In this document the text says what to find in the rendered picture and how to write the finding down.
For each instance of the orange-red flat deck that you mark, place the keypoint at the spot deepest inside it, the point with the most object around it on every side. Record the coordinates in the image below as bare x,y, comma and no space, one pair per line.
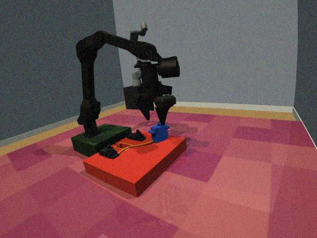
136,168

